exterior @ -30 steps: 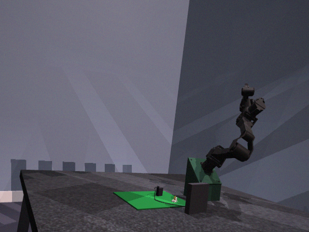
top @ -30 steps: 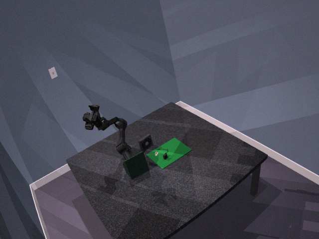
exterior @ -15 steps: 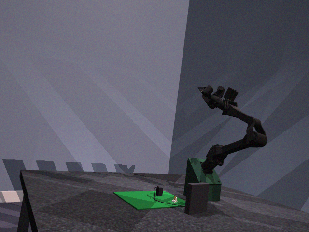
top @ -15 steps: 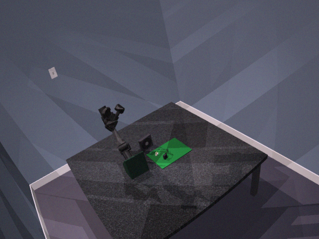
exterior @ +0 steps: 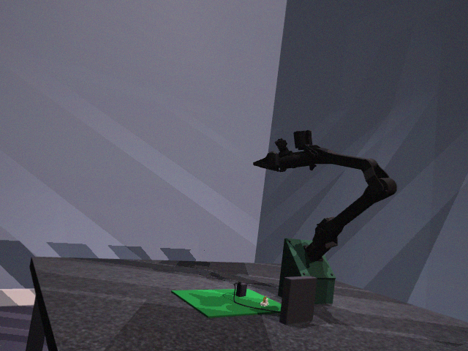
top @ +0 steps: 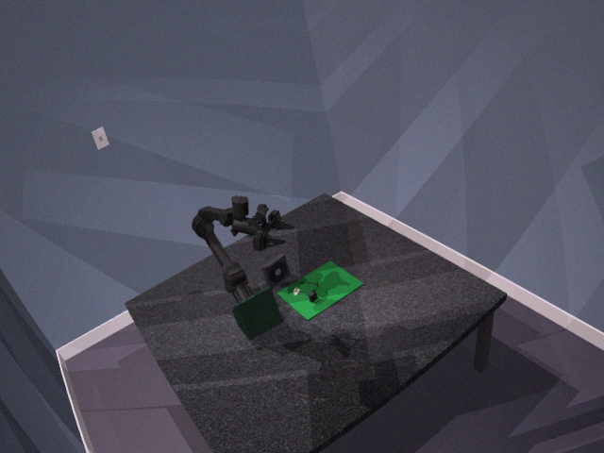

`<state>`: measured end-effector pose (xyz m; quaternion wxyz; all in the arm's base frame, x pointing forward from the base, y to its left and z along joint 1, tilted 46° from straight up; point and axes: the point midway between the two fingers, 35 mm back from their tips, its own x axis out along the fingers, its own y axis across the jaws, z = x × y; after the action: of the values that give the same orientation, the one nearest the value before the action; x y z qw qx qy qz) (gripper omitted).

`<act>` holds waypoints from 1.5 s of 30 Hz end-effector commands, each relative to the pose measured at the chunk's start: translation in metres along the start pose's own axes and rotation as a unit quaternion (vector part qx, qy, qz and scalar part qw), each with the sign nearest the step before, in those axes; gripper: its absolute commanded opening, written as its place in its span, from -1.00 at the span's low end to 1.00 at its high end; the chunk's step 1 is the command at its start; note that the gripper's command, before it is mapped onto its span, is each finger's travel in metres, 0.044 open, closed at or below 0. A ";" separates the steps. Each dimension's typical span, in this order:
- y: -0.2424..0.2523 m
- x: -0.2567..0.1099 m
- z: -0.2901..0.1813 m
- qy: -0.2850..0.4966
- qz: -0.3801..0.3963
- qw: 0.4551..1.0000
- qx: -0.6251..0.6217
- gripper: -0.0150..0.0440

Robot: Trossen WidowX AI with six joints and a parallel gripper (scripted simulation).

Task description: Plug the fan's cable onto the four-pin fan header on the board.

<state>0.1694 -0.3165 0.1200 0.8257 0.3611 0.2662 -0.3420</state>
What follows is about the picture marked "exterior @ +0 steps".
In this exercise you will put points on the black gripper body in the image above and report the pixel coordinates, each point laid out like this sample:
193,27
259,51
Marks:
283,162

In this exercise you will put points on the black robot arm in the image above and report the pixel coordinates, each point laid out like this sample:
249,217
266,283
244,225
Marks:
380,186

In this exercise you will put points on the green circuit board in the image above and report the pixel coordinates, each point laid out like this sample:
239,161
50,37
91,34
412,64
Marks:
220,303

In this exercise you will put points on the black cable with plug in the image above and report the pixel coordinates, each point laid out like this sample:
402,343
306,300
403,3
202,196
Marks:
241,291

